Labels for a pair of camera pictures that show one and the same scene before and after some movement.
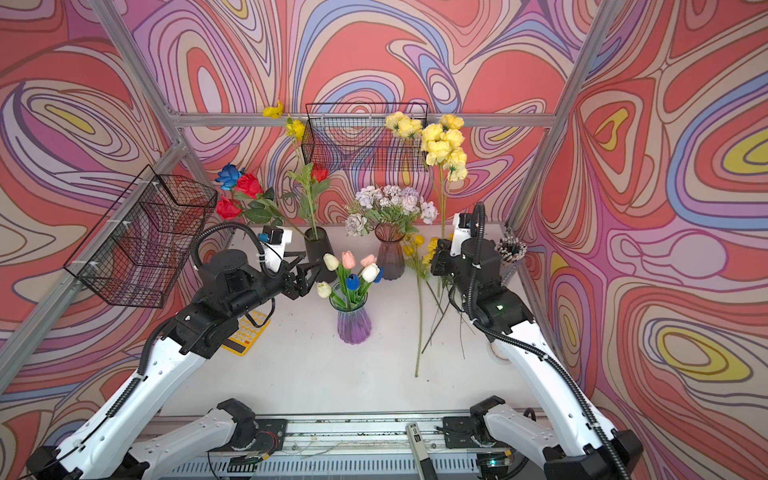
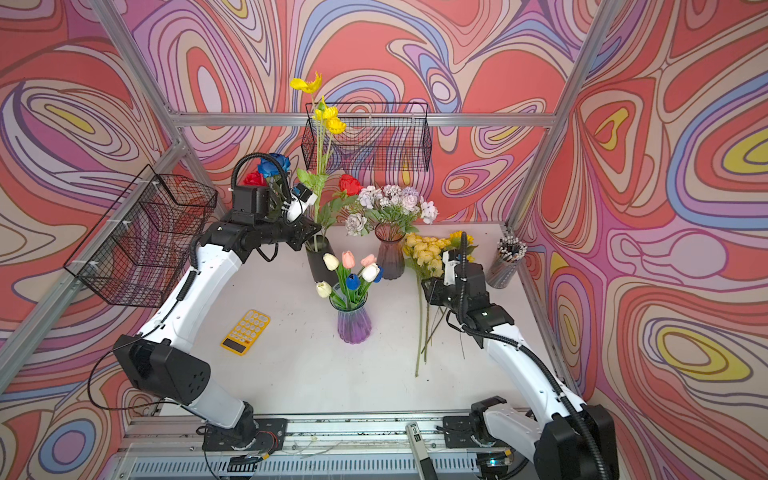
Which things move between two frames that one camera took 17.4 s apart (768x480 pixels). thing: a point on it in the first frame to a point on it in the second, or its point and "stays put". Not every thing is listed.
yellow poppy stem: x=301 y=180 to x=327 y=119
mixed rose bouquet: x=245 y=197 to x=272 y=173
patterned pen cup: x=511 y=251 stays put
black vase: x=317 y=245 stays put
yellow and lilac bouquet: x=388 y=204 stays put
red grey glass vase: x=391 y=254 stays put
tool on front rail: x=419 y=452 stays put
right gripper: x=443 y=254 to x=433 y=294
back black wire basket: x=355 y=137 stays put
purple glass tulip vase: x=350 y=300 stays put
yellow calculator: x=251 y=326 stays put
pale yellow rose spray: x=442 y=142 to x=424 y=256
